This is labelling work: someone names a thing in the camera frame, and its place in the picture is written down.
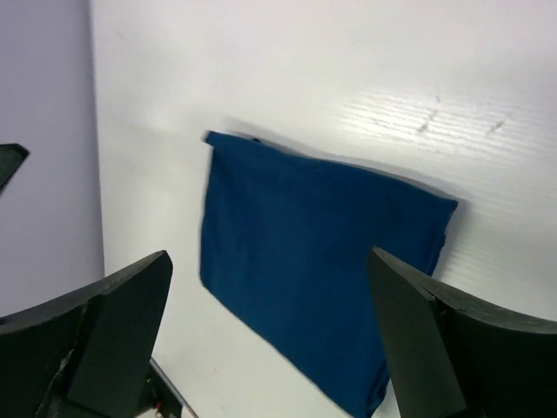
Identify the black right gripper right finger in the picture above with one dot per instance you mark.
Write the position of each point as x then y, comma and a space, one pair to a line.
452, 354

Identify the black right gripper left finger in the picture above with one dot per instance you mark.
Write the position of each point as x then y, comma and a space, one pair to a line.
87, 352

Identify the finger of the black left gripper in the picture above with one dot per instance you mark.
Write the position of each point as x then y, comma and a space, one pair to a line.
12, 157

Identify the blue printed t shirt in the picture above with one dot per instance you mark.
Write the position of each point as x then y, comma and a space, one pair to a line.
284, 242

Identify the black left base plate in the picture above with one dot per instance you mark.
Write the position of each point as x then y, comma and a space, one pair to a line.
163, 395

